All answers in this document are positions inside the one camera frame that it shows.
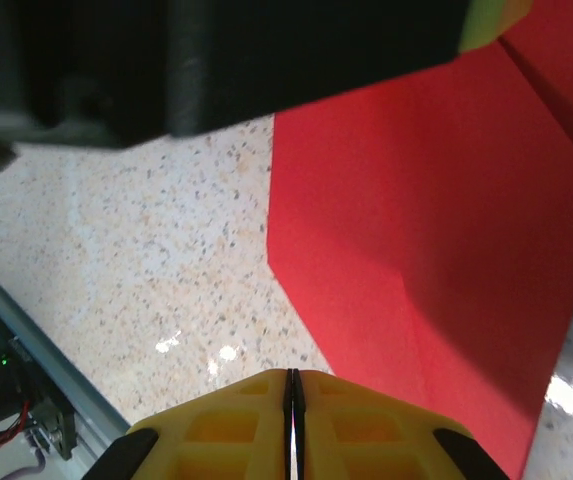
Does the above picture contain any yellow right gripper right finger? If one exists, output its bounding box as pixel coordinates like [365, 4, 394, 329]
[293, 368, 510, 480]

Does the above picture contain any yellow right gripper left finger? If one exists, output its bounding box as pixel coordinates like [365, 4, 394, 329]
[83, 368, 292, 480]

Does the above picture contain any red paper sheet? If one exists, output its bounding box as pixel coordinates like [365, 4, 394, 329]
[265, 0, 573, 480]

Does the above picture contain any wide aluminium crossbeam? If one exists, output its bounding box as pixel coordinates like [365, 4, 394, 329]
[0, 249, 132, 480]

